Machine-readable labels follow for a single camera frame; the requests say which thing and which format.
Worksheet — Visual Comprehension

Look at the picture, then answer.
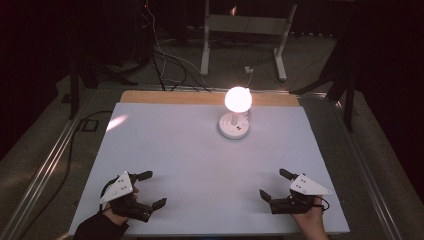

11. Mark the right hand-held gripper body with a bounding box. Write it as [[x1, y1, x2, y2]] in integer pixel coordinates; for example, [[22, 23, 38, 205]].
[[268, 172, 334, 215]]

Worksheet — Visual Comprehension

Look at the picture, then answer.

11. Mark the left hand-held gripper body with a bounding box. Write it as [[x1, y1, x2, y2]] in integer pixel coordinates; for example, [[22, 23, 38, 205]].
[[99, 171, 154, 223]]

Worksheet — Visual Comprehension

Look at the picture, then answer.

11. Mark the white globe table lamp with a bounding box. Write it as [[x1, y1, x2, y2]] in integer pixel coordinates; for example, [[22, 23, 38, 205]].
[[217, 85, 253, 140]]

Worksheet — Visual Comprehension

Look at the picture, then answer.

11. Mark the person's left hand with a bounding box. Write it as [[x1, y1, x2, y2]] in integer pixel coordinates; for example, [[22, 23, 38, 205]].
[[102, 185, 140, 227]]

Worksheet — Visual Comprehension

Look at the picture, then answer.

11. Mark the person's right hand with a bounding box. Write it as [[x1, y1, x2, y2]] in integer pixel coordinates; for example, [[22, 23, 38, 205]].
[[291, 195, 329, 235]]

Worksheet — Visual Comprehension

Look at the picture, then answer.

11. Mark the white table cover board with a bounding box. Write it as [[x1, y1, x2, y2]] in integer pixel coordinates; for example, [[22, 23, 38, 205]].
[[68, 101, 351, 237]]

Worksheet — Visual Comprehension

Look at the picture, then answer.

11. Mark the black floor plate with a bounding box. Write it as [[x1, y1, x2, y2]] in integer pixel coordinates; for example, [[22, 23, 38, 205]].
[[77, 118, 100, 133]]

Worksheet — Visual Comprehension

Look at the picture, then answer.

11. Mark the black tripod stand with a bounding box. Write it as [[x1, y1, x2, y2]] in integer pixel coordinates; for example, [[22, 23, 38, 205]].
[[289, 19, 359, 133], [67, 46, 139, 121]]

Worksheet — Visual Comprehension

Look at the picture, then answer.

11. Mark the white metal stand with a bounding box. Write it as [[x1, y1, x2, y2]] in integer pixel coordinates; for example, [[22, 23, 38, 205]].
[[199, 0, 298, 83]]

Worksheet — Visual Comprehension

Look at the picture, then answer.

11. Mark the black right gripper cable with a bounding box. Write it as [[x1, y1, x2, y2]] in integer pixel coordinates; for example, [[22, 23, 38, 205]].
[[312, 195, 332, 214]]

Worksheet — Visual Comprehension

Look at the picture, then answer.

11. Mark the black floor cable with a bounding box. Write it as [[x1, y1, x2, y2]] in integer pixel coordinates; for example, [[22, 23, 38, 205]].
[[18, 109, 114, 240]]

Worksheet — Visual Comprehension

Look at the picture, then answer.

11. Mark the aluminium floor rail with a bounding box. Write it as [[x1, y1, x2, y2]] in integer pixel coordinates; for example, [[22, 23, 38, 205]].
[[0, 87, 101, 240], [331, 99, 404, 240]]

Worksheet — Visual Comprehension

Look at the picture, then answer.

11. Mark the bundle of black cables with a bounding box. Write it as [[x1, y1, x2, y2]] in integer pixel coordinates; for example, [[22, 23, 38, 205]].
[[149, 46, 211, 93]]

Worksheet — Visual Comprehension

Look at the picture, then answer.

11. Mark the white lamp cable with plug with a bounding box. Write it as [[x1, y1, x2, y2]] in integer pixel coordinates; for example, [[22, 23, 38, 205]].
[[244, 65, 255, 90]]

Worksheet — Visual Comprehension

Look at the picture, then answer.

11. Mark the white hanging cable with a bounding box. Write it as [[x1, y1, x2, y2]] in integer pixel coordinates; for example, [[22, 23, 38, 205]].
[[144, 0, 209, 92]]

